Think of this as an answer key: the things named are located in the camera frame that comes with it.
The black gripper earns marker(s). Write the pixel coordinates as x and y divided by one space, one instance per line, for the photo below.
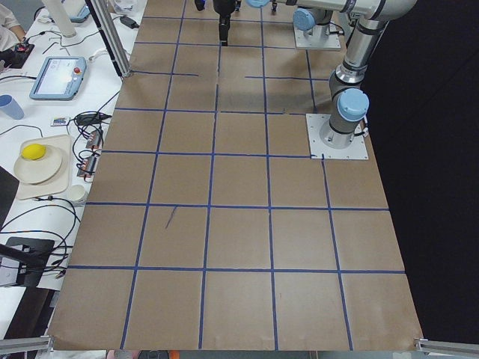
223 7

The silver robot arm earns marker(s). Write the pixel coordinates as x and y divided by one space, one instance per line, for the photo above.
349 103
315 22

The black power adapter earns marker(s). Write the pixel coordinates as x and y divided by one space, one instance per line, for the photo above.
128 22

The white paper roll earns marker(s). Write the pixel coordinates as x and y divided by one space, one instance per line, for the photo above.
60 17

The teach pendant tablet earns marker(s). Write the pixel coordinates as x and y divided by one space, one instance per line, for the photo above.
59 78

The usb hub board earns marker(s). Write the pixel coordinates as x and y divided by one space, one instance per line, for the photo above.
87 167
95 140

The blue cup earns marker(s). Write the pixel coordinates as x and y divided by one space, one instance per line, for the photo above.
10 107

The white paper cup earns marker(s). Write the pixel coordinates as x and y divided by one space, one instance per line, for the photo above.
77 194

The yellow lemon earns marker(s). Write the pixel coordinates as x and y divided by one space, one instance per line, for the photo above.
33 151

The beige tray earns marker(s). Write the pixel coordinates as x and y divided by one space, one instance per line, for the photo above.
59 182

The beige plate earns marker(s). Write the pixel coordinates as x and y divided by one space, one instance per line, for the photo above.
41 170

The aluminium frame post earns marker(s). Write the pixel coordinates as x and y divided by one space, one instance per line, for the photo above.
106 27

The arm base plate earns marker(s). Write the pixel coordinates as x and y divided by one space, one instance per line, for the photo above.
325 143
318 39

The black camera stand base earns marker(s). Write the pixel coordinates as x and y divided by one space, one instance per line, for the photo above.
23 261

